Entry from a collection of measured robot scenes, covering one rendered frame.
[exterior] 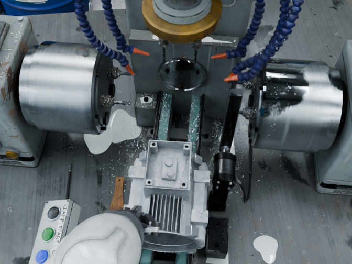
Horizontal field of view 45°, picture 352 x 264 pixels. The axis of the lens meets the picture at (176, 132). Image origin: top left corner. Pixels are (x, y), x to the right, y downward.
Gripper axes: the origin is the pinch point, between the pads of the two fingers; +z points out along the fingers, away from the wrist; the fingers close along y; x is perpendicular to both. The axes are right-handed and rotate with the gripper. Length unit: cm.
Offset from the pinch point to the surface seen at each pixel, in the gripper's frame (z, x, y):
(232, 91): 0.8, -28.5, -18.6
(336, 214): 36, 1, -55
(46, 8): 143, -86, 79
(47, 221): 3.9, 4.2, 20.5
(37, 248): 1.1, 9.6, 21.1
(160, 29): -1.8, -40.2, -2.1
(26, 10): 144, -83, 91
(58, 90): 13.2, -26.8, 23.8
